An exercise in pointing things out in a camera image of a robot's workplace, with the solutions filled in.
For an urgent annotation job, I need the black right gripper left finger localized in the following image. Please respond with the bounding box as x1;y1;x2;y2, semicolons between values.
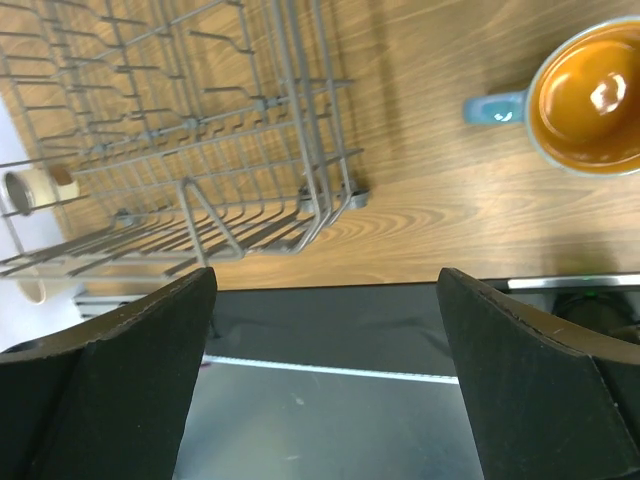
1;268;217;479

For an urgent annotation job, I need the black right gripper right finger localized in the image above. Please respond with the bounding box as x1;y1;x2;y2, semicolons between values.
437;268;639;479

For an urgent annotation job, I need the blue butterfly mug orange inside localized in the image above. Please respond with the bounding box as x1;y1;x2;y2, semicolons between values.
463;15;639;177

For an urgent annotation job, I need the beige steel-lined tumbler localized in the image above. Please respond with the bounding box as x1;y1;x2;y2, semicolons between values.
3;165;80;216

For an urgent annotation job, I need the grey wire dish rack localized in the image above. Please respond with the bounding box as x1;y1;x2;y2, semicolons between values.
1;1;369;282

